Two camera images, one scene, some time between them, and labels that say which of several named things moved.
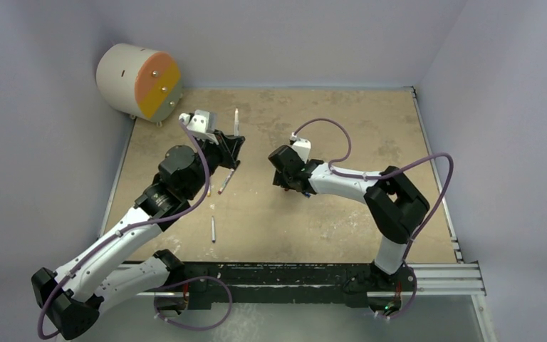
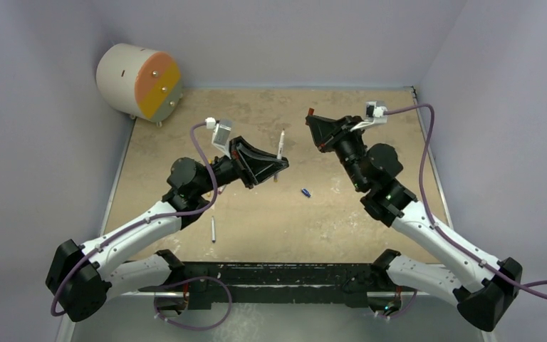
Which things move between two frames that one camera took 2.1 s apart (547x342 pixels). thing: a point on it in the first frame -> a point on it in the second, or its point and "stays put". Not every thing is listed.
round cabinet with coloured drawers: (144, 83) stays put
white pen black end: (213, 230) stays put
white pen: (236, 122) -> (280, 149)
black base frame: (287, 284) stays put
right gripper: (290, 177) -> (338, 135)
